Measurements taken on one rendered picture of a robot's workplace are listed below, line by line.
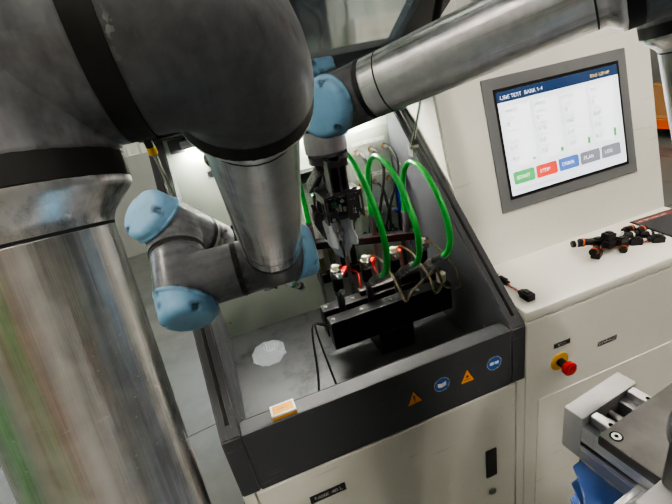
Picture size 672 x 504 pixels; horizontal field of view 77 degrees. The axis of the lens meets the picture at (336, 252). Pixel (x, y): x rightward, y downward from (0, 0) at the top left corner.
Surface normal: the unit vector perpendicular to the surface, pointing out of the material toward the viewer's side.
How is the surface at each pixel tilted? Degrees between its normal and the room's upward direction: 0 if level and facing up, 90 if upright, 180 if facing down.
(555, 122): 76
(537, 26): 107
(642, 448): 0
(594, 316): 90
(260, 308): 90
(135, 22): 99
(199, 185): 90
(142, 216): 45
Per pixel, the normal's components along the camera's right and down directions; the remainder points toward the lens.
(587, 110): 0.27, 0.13
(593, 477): -0.18, -0.89
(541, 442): 0.32, 0.36
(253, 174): 0.11, 0.93
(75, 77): 0.32, 0.66
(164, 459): 0.90, -0.14
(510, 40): -0.29, 0.70
